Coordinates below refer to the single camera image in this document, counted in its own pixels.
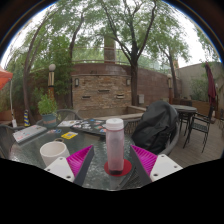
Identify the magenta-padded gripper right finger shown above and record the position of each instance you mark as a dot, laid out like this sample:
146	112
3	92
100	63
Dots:
146	160

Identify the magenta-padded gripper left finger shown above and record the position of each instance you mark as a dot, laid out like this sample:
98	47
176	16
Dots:
78	161

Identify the pink white-capped drink bottle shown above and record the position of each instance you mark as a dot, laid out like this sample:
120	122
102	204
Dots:
115	146

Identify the flat round red coaster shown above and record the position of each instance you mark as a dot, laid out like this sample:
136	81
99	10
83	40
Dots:
127	168

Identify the white mug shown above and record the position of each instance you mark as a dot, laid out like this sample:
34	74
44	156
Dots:
53	151

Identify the yellow card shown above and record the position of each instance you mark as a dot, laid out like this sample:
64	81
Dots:
69	135

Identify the black jacket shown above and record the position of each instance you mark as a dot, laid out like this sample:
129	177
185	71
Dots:
155	126

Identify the black laptop with stickers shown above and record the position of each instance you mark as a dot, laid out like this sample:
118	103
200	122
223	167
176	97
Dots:
86	126

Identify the small blue card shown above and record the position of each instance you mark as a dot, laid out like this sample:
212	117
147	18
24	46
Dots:
54	131

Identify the white printed booklet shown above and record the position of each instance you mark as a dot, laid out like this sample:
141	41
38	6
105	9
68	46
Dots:
68	123

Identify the green plant in teal pot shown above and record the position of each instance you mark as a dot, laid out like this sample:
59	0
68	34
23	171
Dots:
49	120

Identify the silver laptop with stickers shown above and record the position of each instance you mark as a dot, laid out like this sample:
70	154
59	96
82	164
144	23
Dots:
28	133

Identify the grey utility box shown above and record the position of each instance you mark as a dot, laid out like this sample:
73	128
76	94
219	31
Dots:
141	98

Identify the black metal chair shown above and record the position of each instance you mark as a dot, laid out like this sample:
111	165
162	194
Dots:
200	128

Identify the round dark patio table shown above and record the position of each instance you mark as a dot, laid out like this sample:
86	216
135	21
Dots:
185	108

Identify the yellow blue striped bollard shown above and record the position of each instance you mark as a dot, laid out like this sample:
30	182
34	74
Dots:
26	118

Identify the leafy green tree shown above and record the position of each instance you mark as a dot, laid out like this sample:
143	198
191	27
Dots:
71	50
26	90
134	86
173	83

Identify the closed maroon patio umbrella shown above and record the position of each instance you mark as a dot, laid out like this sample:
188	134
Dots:
210	86

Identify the orange canopy with white pole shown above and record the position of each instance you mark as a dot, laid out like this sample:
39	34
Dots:
4	77

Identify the globe-topped lamp post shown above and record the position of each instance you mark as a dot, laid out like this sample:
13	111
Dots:
169	90
51	81

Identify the black wall lamp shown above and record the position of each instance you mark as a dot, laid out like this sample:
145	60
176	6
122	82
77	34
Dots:
76	82
128	82

